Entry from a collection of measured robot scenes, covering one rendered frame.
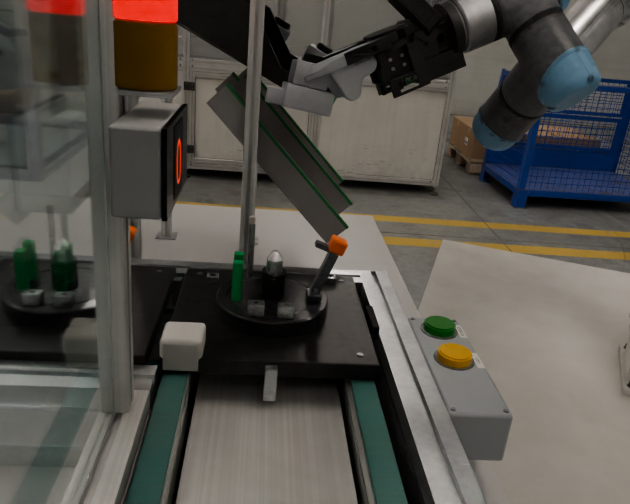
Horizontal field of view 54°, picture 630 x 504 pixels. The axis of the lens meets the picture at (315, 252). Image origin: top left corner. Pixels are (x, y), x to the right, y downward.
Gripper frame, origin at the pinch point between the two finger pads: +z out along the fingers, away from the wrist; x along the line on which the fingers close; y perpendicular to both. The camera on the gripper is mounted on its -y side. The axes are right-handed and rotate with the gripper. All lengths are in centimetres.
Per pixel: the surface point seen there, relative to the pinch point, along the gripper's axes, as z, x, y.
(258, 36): 3.7, 7.0, -5.9
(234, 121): 11.0, 12.2, 3.9
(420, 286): -51, 210, 143
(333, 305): 9.0, -8.3, 28.2
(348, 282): 5.3, -1.2, 29.2
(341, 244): 5.6, -12.2, 19.3
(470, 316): -13, 10, 49
